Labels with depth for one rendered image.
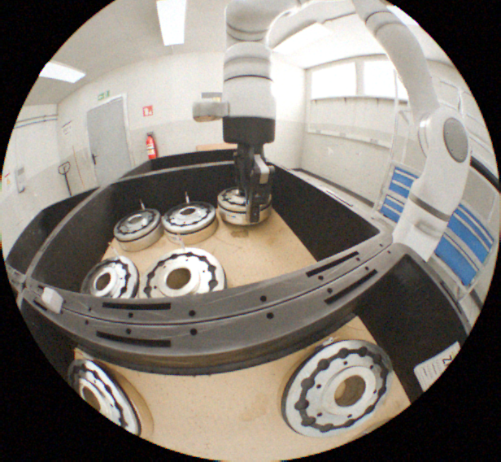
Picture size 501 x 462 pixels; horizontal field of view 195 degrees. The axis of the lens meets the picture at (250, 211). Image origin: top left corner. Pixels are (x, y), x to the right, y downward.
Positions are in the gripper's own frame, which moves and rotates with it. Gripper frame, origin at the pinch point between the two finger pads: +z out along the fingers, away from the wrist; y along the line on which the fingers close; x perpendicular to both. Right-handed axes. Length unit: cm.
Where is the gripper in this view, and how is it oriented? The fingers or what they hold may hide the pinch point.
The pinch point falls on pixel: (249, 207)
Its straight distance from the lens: 25.2
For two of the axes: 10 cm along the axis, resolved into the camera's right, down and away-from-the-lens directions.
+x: -9.6, 1.4, -2.4
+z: 0.0, 8.6, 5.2
